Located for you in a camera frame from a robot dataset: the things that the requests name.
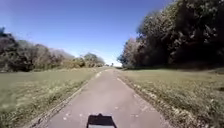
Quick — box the row of trees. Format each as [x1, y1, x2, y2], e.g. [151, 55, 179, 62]
[0, 27, 106, 73]
[117, 0, 224, 70]

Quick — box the grass field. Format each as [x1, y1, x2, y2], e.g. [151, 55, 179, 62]
[115, 67, 224, 128]
[0, 66, 108, 128]

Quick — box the grey asphalt path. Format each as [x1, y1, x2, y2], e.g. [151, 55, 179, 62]
[39, 67, 174, 128]

